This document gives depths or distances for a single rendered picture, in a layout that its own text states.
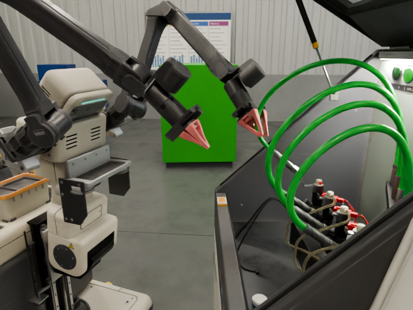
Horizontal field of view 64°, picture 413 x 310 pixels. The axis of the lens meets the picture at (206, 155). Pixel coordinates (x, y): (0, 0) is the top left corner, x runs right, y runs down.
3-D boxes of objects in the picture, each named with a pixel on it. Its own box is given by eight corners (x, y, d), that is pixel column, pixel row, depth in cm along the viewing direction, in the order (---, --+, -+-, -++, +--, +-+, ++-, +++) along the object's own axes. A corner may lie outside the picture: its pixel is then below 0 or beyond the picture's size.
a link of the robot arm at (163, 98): (148, 92, 87) (137, 96, 82) (163, 73, 84) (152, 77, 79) (166, 111, 88) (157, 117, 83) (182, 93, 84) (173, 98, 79)
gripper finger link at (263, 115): (279, 130, 97) (263, 105, 101) (266, 128, 92) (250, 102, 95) (262, 143, 101) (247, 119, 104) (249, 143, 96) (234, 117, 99)
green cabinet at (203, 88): (228, 149, 518) (230, 63, 480) (235, 167, 436) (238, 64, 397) (167, 150, 514) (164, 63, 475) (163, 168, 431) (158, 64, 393)
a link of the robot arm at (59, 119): (32, 122, 98) (21, 131, 93) (50, 103, 93) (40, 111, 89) (56, 144, 101) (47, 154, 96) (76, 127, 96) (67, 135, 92)
